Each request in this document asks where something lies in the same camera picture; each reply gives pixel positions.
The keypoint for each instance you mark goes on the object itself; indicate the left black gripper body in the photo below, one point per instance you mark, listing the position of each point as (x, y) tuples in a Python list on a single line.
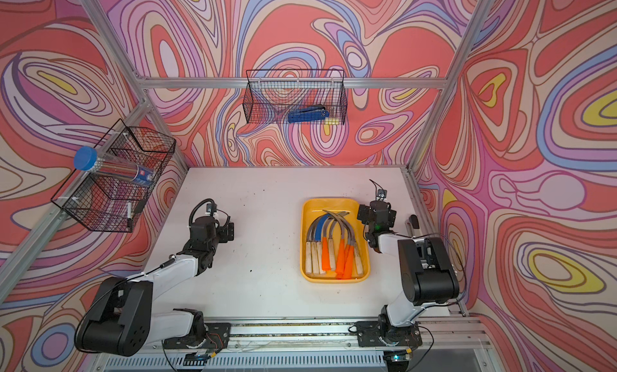
[(220, 236)]

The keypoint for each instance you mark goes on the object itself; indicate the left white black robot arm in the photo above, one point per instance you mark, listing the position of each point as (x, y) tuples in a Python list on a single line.
[(121, 320)]

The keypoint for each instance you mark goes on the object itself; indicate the blue blade wooden sickle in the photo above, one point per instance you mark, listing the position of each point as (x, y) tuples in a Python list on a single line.
[(314, 247)]

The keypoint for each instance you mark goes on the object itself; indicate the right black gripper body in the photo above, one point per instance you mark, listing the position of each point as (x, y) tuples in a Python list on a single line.
[(365, 211)]

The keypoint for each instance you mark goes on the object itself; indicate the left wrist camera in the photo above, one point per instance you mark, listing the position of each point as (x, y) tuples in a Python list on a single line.
[(211, 209)]

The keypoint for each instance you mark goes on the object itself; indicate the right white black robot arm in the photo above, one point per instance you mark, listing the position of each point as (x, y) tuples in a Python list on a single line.
[(427, 277)]

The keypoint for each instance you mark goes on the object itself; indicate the black wire basket left wall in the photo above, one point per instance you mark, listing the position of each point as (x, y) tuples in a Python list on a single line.
[(112, 181)]

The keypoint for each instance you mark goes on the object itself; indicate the yellow plastic tray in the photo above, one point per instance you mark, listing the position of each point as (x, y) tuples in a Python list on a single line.
[(314, 208)]

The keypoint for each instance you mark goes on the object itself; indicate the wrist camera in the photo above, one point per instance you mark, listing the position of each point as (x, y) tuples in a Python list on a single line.
[(381, 194), (211, 209)]

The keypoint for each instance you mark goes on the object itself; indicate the black wire basket back wall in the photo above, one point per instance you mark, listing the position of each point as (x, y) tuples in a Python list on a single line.
[(271, 93)]

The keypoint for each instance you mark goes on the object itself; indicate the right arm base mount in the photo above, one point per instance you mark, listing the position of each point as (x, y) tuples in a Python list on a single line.
[(381, 333)]

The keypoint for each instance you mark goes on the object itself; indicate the clear tube with blue cap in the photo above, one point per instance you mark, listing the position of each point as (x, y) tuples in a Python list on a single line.
[(90, 160)]

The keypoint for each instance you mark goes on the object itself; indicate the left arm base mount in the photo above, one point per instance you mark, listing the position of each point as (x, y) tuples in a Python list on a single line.
[(200, 335)]

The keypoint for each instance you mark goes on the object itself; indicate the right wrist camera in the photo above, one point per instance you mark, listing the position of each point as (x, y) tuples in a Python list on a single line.
[(381, 194)]

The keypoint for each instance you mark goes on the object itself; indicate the blue tool in basket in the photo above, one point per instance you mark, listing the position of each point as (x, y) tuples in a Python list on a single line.
[(308, 114)]

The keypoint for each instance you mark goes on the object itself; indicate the black wire basket wall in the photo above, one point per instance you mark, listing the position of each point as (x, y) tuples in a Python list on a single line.
[(112, 181), (271, 93)]

